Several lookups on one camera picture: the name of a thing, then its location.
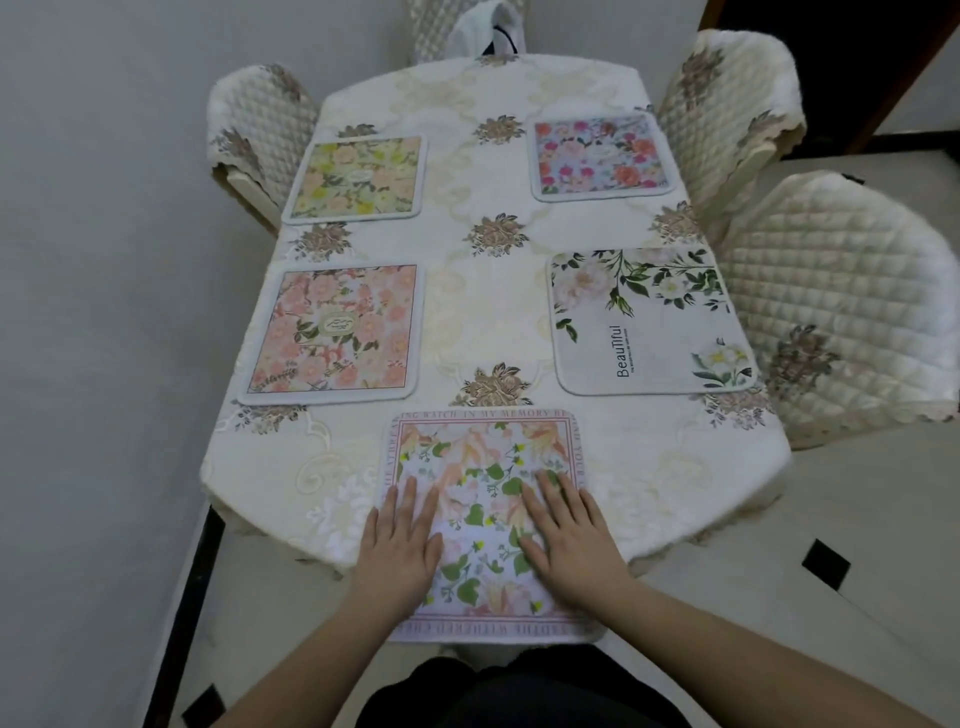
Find person's left forearm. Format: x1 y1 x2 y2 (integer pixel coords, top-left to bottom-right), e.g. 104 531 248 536
209 584 421 728

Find quilted chair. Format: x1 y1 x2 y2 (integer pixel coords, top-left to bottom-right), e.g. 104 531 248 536
719 170 960 451
656 28 808 226
404 0 530 65
206 63 320 234

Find yellow green floral placemat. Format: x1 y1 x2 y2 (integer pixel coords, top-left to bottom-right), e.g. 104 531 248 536
281 134 429 226

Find person's right hand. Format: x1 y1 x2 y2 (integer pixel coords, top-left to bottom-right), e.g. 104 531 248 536
517 468 635 613

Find person's right forearm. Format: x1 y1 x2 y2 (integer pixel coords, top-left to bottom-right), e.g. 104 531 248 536
577 581 943 728

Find pink floral placemat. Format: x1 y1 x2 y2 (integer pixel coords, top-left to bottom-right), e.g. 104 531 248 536
236 262 427 408

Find brown wooden door frame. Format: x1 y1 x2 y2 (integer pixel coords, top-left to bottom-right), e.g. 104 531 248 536
697 0 960 159

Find white green-leaf floral placemat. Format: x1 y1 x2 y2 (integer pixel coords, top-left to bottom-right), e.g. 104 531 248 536
545 247 759 397

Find white bag with black handles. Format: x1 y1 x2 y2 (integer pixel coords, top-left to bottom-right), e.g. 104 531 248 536
449 0 526 55

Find person's black trousers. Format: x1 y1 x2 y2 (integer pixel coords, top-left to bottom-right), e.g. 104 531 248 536
356 644 695 728

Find red blue floral placemat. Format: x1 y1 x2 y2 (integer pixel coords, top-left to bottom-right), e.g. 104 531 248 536
528 112 680 204

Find person's left hand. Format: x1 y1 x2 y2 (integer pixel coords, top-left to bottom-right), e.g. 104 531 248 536
348 476 445 624

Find table with cream tablecloth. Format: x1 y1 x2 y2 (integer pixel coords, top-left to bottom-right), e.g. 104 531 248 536
198 52 795 579

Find cloth-covered dining table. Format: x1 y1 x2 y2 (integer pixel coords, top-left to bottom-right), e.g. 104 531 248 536
198 52 795 579

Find orange lily letter-border placemat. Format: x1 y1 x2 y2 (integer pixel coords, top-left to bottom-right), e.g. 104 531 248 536
374 408 609 646

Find dark wooden door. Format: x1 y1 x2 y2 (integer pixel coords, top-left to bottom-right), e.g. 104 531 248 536
731 0 960 159

